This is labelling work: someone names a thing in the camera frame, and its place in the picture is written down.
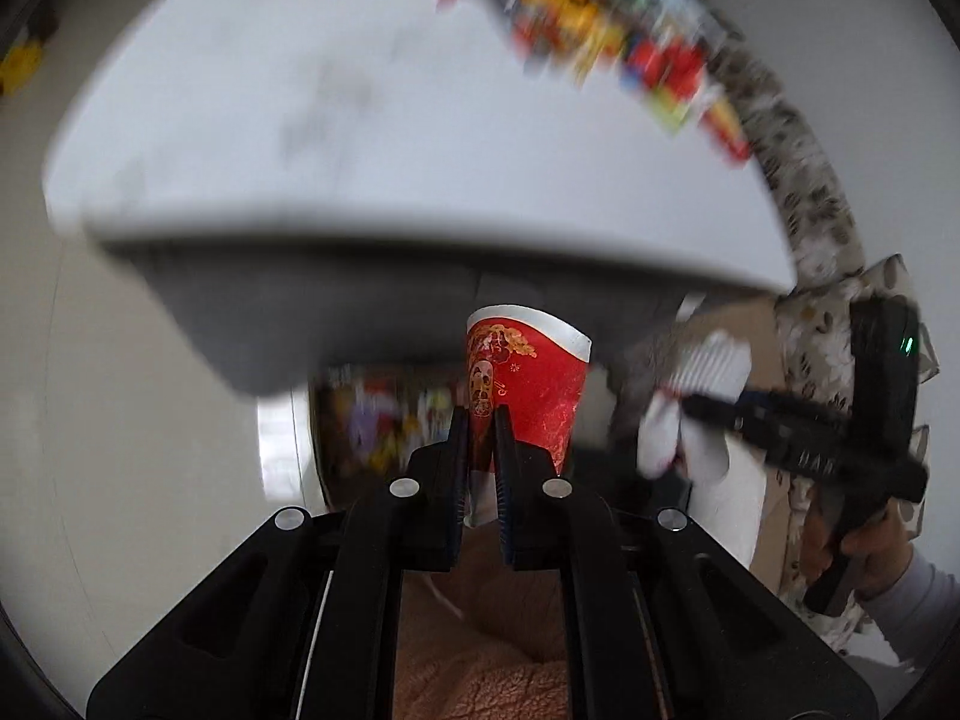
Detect pink fleece pants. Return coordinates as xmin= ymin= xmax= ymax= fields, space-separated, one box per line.
xmin=394 ymin=517 xmax=655 ymax=720

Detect pile of colourful snack packets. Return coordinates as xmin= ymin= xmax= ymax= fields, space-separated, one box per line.
xmin=375 ymin=0 xmax=752 ymax=166

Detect white tissue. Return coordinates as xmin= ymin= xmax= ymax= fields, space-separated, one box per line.
xmin=636 ymin=330 xmax=753 ymax=481

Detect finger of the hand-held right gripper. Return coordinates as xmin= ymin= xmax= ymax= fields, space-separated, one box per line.
xmin=679 ymin=390 xmax=758 ymax=437

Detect yellow bag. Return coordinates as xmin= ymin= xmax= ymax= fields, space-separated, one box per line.
xmin=0 ymin=37 xmax=46 ymax=95

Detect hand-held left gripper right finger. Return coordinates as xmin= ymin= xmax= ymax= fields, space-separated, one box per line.
xmin=491 ymin=406 xmax=878 ymax=720

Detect red paper cup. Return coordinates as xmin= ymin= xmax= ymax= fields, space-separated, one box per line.
xmin=463 ymin=305 xmax=593 ymax=530

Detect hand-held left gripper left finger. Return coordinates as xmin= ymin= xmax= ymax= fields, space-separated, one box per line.
xmin=86 ymin=405 xmax=470 ymax=720

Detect floral fabric chair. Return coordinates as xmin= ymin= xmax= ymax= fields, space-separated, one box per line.
xmin=705 ymin=37 xmax=940 ymax=655

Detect person's right hand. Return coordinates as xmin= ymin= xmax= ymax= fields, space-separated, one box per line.
xmin=821 ymin=499 xmax=920 ymax=602

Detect person's right forearm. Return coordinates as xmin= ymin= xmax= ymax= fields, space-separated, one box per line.
xmin=855 ymin=544 xmax=955 ymax=670

